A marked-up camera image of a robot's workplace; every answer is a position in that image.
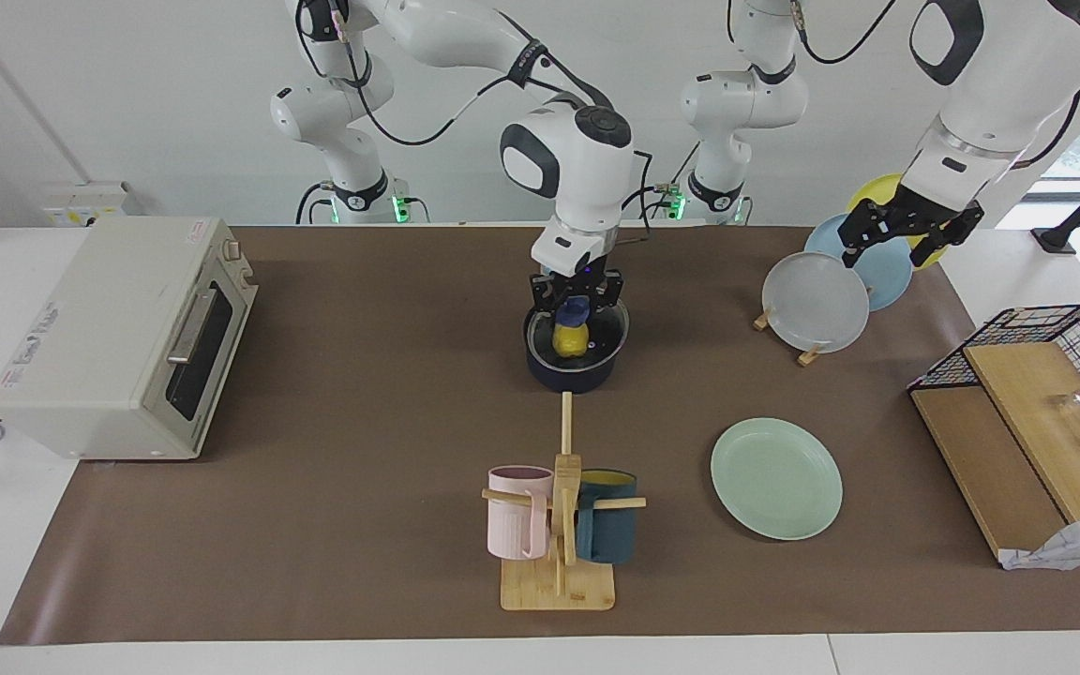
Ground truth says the brown wooden board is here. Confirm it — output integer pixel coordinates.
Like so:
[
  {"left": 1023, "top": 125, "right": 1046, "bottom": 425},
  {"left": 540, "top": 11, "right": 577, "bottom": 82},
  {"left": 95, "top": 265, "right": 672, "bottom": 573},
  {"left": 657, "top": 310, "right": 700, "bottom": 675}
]
[{"left": 910, "top": 384, "right": 1068, "bottom": 563}]

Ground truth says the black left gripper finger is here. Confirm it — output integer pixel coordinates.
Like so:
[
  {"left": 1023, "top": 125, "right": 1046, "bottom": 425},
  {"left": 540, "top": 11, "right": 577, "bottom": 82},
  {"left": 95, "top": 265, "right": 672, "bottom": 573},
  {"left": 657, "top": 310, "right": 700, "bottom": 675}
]
[
  {"left": 841, "top": 230, "right": 879, "bottom": 270},
  {"left": 944, "top": 205, "right": 986, "bottom": 248}
]

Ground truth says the wooden mug tree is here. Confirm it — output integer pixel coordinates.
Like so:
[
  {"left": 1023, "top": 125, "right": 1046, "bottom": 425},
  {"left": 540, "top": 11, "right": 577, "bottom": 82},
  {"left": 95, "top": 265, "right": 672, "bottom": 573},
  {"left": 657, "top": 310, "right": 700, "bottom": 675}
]
[{"left": 481, "top": 392, "right": 647, "bottom": 612}]

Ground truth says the black arm base cable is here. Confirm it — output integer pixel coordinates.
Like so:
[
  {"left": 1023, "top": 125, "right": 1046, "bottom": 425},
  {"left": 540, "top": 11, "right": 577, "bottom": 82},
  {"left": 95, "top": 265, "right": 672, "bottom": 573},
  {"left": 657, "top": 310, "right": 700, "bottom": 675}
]
[
  {"left": 638, "top": 141, "right": 693, "bottom": 222},
  {"left": 294, "top": 181, "right": 337, "bottom": 226}
]

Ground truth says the wooden plate rack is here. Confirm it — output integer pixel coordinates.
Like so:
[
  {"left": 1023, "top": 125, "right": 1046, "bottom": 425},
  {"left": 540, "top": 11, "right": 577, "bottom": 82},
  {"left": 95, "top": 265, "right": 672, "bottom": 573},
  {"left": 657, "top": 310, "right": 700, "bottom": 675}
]
[{"left": 753, "top": 302, "right": 828, "bottom": 368}]

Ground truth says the white wall socket box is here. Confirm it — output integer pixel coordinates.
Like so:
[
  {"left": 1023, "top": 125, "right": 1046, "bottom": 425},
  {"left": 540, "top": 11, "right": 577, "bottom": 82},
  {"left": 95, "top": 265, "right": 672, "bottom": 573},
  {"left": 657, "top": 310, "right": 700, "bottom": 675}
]
[{"left": 41, "top": 181, "right": 133, "bottom": 228}]

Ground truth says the glass lid with blue knob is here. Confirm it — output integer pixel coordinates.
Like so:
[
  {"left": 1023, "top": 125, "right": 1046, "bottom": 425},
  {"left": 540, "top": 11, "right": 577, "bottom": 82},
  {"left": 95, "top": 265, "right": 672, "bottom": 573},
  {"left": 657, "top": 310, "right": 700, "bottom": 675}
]
[{"left": 523, "top": 292, "right": 631, "bottom": 369}]

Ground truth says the black left arm base cable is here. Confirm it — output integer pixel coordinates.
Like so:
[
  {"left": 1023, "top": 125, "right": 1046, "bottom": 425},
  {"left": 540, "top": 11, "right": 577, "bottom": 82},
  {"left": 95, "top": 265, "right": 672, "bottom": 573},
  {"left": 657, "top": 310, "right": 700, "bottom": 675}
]
[{"left": 638, "top": 141, "right": 693, "bottom": 222}]

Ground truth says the light wooden board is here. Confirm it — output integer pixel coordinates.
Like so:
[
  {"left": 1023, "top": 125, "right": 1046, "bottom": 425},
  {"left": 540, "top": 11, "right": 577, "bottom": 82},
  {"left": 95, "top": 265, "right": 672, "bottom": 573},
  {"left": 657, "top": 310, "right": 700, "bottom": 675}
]
[{"left": 964, "top": 342, "right": 1080, "bottom": 524}]

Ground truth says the dark blue handled pot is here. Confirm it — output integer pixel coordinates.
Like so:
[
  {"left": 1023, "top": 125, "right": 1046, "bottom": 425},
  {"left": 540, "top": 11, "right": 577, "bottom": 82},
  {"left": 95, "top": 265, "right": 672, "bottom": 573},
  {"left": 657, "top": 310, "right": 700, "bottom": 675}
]
[{"left": 525, "top": 300, "right": 630, "bottom": 394}]

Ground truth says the grey plate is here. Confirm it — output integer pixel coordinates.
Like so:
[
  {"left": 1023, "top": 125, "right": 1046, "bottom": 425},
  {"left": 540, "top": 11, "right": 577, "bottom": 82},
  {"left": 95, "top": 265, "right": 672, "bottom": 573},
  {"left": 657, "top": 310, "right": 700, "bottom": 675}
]
[{"left": 762, "top": 251, "right": 871, "bottom": 355}]

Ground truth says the dark teal mug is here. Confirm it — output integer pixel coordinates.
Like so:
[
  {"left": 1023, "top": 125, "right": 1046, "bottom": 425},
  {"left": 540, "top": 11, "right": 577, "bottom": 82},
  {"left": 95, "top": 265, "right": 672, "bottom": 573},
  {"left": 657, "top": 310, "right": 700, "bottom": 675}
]
[{"left": 575, "top": 469, "right": 638, "bottom": 564}]

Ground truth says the green plate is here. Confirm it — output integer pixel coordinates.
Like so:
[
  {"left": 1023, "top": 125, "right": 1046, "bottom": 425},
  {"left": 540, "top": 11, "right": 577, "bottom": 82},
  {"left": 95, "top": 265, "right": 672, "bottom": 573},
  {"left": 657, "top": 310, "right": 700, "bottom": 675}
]
[{"left": 711, "top": 417, "right": 844, "bottom": 542}]

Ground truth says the beige toaster oven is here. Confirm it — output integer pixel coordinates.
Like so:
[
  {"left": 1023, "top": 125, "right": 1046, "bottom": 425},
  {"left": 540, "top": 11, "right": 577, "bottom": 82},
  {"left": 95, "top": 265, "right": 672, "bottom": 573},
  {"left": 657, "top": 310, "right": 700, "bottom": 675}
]
[{"left": 0, "top": 217, "right": 260, "bottom": 462}]

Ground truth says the yellow plate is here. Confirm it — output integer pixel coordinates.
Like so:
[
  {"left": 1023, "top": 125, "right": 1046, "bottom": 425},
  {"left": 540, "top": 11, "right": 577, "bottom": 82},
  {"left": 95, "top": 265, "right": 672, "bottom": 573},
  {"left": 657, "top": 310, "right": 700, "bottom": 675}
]
[{"left": 846, "top": 173, "right": 949, "bottom": 270}]

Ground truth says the black right arm base cable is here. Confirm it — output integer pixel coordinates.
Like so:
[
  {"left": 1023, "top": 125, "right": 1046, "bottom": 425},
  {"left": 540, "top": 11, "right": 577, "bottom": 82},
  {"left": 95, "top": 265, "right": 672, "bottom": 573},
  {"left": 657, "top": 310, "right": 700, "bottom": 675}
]
[{"left": 294, "top": 181, "right": 337, "bottom": 226}]

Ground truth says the black wire basket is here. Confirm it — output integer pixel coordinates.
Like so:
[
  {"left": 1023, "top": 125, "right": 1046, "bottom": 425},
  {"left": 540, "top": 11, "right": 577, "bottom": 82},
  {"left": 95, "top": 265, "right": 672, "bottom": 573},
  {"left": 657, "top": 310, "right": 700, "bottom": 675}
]
[{"left": 907, "top": 303, "right": 1080, "bottom": 432}]

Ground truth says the wooden box with mesh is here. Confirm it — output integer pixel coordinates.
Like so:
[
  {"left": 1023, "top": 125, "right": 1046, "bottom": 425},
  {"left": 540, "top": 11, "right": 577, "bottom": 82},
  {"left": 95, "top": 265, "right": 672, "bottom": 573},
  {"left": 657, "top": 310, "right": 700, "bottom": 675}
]
[{"left": 999, "top": 509, "right": 1080, "bottom": 571}]

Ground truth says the pink mug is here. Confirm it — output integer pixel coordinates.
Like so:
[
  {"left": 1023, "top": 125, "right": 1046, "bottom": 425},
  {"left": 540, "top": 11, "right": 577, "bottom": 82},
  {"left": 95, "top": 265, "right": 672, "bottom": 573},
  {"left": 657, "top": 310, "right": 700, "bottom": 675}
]
[{"left": 487, "top": 466, "right": 555, "bottom": 562}]

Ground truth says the brown table mat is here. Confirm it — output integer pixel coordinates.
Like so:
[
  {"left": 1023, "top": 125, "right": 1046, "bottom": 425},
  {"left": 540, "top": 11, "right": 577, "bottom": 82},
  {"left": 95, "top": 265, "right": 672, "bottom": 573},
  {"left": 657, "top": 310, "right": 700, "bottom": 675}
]
[{"left": 0, "top": 225, "right": 1080, "bottom": 646}]

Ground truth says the light blue plate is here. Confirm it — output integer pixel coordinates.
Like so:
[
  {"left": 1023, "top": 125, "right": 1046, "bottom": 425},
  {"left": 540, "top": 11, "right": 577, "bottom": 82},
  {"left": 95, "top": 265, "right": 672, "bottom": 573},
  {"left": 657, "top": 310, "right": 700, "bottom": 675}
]
[{"left": 804, "top": 214, "right": 914, "bottom": 312}]

